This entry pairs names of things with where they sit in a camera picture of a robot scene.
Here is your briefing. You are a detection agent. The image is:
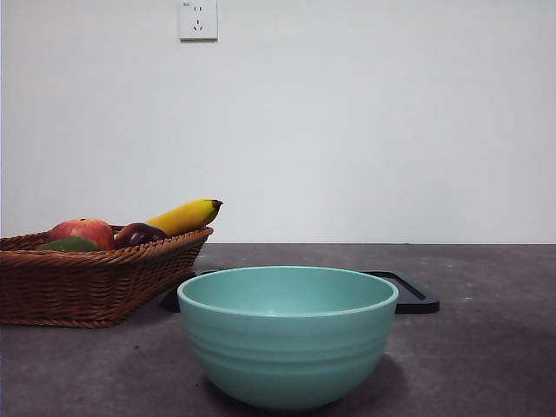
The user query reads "brown wicker basket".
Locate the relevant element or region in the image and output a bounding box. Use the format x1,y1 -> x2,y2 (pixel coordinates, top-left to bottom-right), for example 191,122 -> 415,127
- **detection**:
0,224 -> 215,329

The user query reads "white wall power socket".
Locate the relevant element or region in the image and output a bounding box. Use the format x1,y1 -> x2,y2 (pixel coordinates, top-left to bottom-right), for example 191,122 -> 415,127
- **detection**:
179,0 -> 219,43

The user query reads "green avocado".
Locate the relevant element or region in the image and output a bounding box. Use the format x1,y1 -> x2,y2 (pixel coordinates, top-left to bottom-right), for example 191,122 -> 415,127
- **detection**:
36,236 -> 103,253

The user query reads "teal ribbed bowl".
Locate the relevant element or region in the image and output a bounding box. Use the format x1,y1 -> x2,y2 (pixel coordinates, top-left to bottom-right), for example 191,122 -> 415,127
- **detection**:
175,265 -> 400,414

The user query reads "black rectangular tray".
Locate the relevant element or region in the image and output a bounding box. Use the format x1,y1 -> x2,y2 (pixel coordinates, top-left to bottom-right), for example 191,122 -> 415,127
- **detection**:
162,268 -> 441,315

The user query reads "red apple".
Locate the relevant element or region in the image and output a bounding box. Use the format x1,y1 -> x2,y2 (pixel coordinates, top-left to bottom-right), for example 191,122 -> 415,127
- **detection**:
47,217 -> 116,252

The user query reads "dark purple plum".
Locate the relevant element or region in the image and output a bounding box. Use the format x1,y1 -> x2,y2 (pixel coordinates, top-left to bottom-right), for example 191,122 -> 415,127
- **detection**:
114,222 -> 169,250

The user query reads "yellow banana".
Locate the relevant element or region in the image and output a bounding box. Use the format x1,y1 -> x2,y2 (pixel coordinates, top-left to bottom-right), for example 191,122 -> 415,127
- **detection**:
145,198 -> 224,238

